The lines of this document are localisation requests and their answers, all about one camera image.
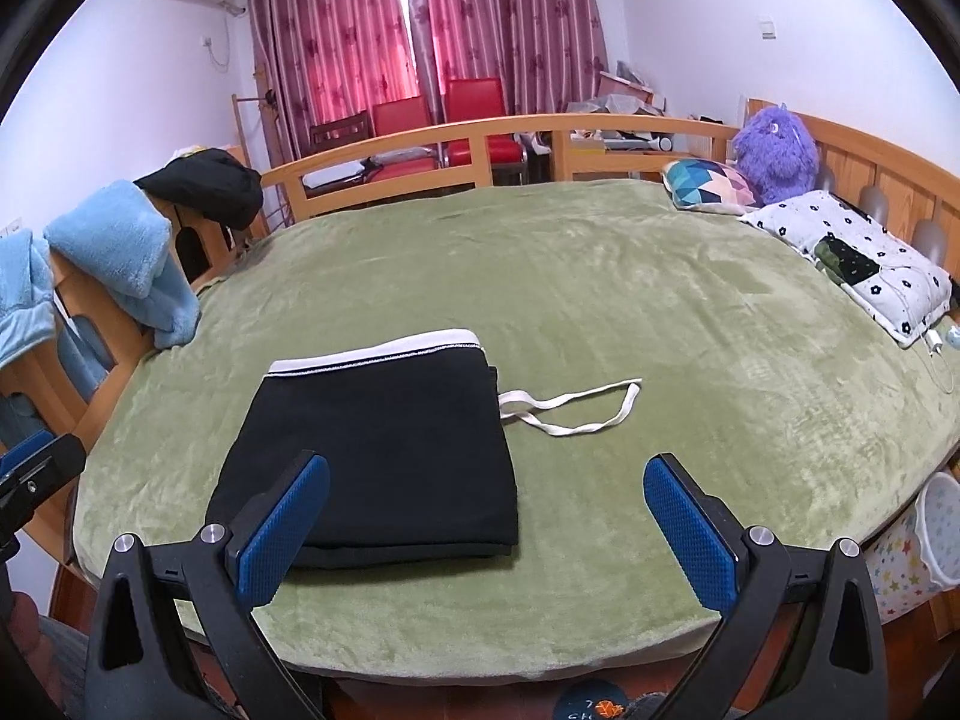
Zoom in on wooden bed frame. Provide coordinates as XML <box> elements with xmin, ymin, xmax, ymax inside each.
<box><xmin>0</xmin><ymin>97</ymin><xmax>960</xmax><ymax>616</ymax></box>

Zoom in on black pants with white stripe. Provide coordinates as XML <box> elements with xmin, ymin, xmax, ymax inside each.
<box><xmin>204</xmin><ymin>328</ymin><xmax>644</xmax><ymax>569</ymax></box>

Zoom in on white charger with cable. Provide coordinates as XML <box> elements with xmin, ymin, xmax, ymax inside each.
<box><xmin>881</xmin><ymin>262</ymin><xmax>952</xmax><ymax>391</ymax></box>

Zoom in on wooden coat rack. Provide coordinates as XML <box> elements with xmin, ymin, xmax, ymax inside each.
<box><xmin>231</xmin><ymin>67</ymin><xmax>295</xmax><ymax>230</ymax></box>

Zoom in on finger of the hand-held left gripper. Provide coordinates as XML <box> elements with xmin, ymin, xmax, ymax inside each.
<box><xmin>0</xmin><ymin>431</ymin><xmax>87</xmax><ymax>522</ymax></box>

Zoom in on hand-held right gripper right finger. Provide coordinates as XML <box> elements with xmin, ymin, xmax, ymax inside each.
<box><xmin>643</xmin><ymin>453</ymin><xmax>890</xmax><ymax>720</ymax></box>

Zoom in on purple plush toy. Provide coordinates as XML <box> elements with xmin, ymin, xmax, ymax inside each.
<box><xmin>731</xmin><ymin>105</ymin><xmax>820</xmax><ymax>207</ymax></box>

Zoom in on pile of papers and boxes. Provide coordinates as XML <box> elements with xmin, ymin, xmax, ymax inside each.
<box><xmin>566</xmin><ymin>60</ymin><xmax>740</xmax><ymax>155</ymax></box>

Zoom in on blue fleece towel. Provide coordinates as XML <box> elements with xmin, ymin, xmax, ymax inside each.
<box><xmin>45</xmin><ymin>180</ymin><xmax>202</xmax><ymax>350</ymax></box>

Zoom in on light blue cloth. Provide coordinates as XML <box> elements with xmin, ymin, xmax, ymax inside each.
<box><xmin>0</xmin><ymin>229</ymin><xmax>57</xmax><ymax>370</ymax></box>

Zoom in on dark wooden chair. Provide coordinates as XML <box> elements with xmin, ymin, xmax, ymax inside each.
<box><xmin>310</xmin><ymin>111</ymin><xmax>376</xmax><ymax>160</ymax></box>

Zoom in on pink floral curtain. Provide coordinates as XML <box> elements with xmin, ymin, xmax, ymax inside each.
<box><xmin>246</xmin><ymin>0</ymin><xmax>610</xmax><ymax>158</ymax></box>

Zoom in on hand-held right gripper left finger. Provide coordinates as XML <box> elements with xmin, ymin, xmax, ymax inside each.
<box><xmin>84</xmin><ymin>450</ymin><xmax>331</xmax><ymax>720</ymax></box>

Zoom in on green fleece blanket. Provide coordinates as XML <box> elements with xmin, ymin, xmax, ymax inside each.
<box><xmin>71</xmin><ymin>180</ymin><xmax>960</xmax><ymax>687</ymax></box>

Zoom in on white floral pillow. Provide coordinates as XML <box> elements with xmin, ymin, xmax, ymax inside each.
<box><xmin>739</xmin><ymin>190</ymin><xmax>953</xmax><ymax>350</ymax></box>

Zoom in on geometric patterned cushion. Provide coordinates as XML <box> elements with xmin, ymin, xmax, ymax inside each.
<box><xmin>661</xmin><ymin>159</ymin><xmax>760</xmax><ymax>215</ymax></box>

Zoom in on black garment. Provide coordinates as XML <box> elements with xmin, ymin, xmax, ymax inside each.
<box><xmin>135</xmin><ymin>148</ymin><xmax>263</xmax><ymax>232</ymax></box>

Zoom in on star print waste bin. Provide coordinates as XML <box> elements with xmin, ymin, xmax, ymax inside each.
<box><xmin>862</xmin><ymin>471</ymin><xmax>960</xmax><ymax>623</ymax></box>

